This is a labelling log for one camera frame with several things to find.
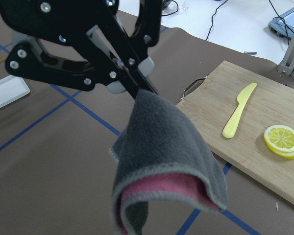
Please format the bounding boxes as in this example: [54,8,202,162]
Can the white rectangular tray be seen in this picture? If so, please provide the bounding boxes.
[0,75,30,108]

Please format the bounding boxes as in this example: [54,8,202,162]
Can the grey electronic device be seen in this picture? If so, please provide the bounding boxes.
[268,7,294,39]

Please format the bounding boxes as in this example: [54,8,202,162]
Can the grey and pink cloth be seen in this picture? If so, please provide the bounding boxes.
[109,89,228,235]

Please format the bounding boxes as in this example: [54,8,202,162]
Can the brown table mat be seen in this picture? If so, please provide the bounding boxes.
[0,4,294,235]

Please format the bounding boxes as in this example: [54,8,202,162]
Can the black cable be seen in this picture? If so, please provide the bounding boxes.
[205,0,230,41]

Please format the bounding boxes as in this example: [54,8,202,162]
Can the yellow plastic knife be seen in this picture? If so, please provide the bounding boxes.
[222,83,257,139]

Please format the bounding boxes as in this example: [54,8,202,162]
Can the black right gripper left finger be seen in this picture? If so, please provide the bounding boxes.
[5,42,126,94]

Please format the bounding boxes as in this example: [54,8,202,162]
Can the yellow lemon slice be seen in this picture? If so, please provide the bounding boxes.
[264,125,294,160]

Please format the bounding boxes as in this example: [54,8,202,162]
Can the bamboo cutting board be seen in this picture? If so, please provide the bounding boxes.
[177,61,294,204]

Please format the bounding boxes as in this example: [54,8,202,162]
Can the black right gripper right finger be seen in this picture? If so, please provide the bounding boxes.
[86,0,161,98]

